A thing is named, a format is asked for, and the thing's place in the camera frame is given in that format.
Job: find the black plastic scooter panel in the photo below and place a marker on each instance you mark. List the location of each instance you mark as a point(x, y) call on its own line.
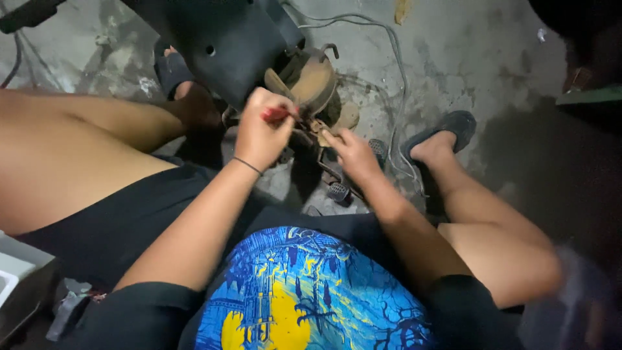
point(221, 46)

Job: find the white plastic container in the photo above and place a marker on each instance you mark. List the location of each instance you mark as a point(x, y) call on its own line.
point(12, 272)

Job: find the black wrist band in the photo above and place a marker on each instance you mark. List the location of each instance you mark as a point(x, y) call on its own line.
point(248, 166)

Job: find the rusty brown motor assembly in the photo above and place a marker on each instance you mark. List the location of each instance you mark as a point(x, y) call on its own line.
point(311, 92)

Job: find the person's left fingers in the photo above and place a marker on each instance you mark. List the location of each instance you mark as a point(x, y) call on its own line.
point(282, 106)

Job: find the black sandal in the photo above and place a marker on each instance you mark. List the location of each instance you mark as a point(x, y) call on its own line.
point(444, 131)
point(171, 70)

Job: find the green-edged dark box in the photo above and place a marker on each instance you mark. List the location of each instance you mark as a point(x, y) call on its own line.
point(590, 95)

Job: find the person's left hand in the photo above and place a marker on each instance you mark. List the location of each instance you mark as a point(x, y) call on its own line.
point(260, 132)

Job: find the black ribbed foot peg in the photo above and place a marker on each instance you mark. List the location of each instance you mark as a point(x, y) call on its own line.
point(378, 148)
point(338, 192)

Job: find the person's right hand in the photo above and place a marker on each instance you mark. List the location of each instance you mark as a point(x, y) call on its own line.
point(357, 155)

